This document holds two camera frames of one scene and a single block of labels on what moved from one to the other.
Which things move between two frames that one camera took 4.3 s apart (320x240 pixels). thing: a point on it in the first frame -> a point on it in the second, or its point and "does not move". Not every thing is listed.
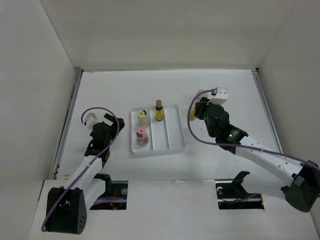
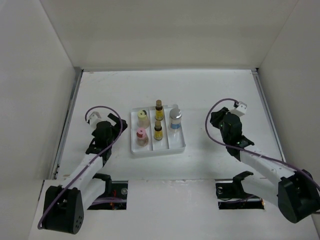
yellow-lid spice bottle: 143,121 does not move
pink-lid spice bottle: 142,138 does not move
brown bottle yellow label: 192,112 -> 158,132
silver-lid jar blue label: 200,91 -> 175,115
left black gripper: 113,128 does not move
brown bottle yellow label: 159,110 does not move
